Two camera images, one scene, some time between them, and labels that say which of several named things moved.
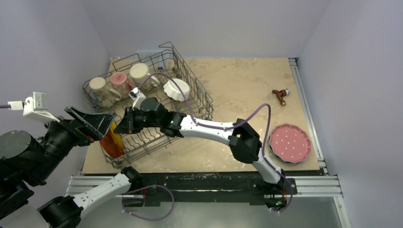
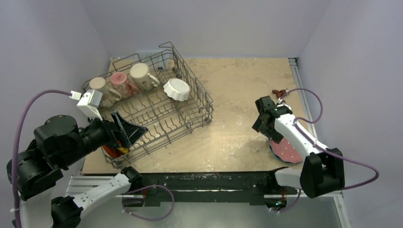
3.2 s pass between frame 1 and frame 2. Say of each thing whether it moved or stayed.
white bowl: stayed
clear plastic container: stayed
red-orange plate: stayed
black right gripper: moved
